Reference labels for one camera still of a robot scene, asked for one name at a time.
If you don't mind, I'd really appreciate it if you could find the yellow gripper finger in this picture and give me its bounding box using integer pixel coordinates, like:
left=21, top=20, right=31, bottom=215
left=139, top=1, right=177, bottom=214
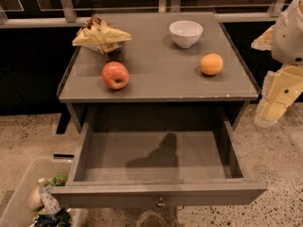
left=255, top=64, right=303, bottom=128
left=251, top=26, right=274, bottom=51

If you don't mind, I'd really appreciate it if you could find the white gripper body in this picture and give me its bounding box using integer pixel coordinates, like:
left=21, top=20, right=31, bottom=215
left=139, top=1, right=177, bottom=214
left=271, top=0, right=303, bottom=64

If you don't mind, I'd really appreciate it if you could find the orange fruit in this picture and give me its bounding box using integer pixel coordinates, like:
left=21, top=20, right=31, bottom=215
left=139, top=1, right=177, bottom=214
left=200, top=53, right=223, bottom=76

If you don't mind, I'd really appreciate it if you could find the metal drawer knob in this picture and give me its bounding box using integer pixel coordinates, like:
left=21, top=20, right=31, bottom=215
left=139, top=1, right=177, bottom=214
left=156, top=197, right=166, bottom=208

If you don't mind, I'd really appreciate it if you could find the open grey top drawer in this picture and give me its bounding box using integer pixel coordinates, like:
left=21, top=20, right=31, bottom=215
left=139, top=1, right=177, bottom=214
left=52, top=119, right=267, bottom=208

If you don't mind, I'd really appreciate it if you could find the white bowl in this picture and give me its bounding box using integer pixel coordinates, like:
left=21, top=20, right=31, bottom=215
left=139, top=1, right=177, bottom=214
left=169, top=21, right=204, bottom=48

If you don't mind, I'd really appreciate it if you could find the red apple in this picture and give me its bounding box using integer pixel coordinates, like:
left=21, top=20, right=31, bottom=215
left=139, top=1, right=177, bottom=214
left=101, top=61, right=129, bottom=90

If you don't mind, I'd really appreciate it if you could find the yellow chip bag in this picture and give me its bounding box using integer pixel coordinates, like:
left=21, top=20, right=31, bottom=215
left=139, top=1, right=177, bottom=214
left=72, top=16, right=132, bottom=55

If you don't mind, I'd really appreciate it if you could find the metal window railing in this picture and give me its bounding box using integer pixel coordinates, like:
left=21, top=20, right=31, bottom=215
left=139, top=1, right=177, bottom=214
left=0, top=0, right=293, bottom=28

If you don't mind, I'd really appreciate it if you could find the green snack bag in bin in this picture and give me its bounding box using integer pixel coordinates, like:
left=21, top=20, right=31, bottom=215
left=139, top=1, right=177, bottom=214
left=47, top=174, right=68, bottom=186

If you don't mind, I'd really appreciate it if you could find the dark blue snack bag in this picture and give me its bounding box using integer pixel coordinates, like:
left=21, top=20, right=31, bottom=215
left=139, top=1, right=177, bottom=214
left=28, top=208, right=71, bottom=227

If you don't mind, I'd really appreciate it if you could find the plastic bottle in bin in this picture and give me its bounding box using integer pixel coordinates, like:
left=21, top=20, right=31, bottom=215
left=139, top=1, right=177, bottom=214
left=38, top=178, right=61, bottom=215

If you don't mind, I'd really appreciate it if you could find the white round object in bin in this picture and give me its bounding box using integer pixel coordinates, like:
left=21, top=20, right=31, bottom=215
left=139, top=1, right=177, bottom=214
left=28, top=185, right=44, bottom=211

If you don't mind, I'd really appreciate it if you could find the clear plastic bin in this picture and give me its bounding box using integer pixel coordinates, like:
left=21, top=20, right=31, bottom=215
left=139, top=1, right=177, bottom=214
left=0, top=157, right=89, bottom=227

